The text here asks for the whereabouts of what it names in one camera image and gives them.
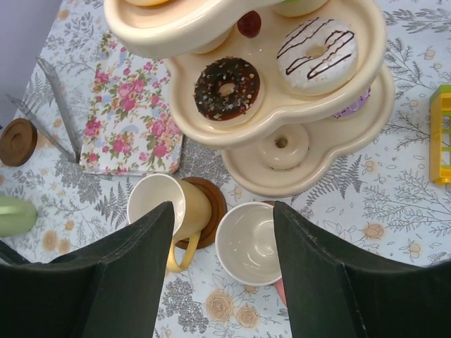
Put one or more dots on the chocolate sprinkled donut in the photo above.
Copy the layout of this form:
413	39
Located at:
229	92

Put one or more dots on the brown wooden coaster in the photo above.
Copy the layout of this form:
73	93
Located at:
218	209
271	203
18	142

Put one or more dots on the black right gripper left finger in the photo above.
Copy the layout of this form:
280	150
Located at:
109	288

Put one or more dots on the green cup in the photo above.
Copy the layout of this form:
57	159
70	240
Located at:
17	216

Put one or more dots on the yellow glazed donut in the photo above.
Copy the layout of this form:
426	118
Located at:
147	3

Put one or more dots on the cream three-tier dessert stand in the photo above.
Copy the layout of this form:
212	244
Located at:
189	35

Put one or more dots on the white donut chocolate stripes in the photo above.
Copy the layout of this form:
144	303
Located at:
318	57

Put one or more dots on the purple sprinkled donut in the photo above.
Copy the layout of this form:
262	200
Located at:
353	108

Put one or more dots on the floral serving tray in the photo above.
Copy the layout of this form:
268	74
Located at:
129	128

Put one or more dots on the pink cup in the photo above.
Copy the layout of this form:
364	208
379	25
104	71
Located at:
246	246

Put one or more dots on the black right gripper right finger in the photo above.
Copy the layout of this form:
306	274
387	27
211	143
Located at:
336	289

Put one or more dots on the yellow toy window block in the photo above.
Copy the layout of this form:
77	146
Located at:
439	104

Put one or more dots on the yellow cup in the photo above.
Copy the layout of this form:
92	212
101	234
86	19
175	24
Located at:
191	207

